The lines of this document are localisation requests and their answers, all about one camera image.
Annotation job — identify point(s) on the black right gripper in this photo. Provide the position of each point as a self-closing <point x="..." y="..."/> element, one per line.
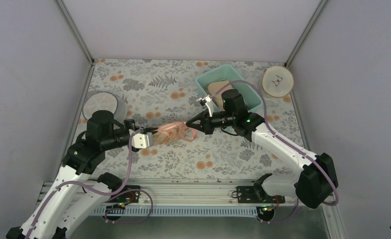
<point x="206" y="126"/>

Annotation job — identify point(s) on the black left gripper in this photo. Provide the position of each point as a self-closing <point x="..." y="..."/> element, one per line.
<point x="138" y="130"/>

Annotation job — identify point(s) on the floral tulip mesh laundry bag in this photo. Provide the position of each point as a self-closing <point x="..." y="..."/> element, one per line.
<point x="172" y="132"/>

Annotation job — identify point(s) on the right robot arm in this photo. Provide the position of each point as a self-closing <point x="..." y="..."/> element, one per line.
<point x="314" y="175"/>

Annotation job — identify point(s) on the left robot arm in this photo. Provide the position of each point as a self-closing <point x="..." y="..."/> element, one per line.
<point x="70" y="200"/>

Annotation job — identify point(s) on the beige bra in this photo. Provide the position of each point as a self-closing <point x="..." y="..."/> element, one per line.
<point x="215" y="90"/>

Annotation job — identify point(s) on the white round mesh laundry bag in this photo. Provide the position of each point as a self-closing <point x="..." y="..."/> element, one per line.
<point x="105" y="101"/>

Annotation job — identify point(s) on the round cream mesh laundry bag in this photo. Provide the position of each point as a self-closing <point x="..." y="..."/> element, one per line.
<point x="277" y="81"/>

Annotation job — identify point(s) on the mint green plastic bin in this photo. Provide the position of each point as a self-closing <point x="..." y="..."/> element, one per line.
<point x="227" y="72"/>

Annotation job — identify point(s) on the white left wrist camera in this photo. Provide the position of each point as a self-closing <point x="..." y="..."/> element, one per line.
<point x="142" y="140"/>

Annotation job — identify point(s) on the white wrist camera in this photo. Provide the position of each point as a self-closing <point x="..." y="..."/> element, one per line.
<point x="207" y="103"/>
<point x="142" y="140"/>

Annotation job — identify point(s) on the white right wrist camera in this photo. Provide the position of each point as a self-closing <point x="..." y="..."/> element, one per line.
<point x="207" y="103"/>

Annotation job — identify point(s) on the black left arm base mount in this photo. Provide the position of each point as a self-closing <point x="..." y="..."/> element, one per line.
<point x="122" y="194"/>

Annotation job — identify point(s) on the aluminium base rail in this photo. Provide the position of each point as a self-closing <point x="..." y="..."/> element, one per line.
<point x="195" y="192"/>

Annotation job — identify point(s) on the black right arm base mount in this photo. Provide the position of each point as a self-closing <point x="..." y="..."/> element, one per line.
<point x="255" y="194"/>

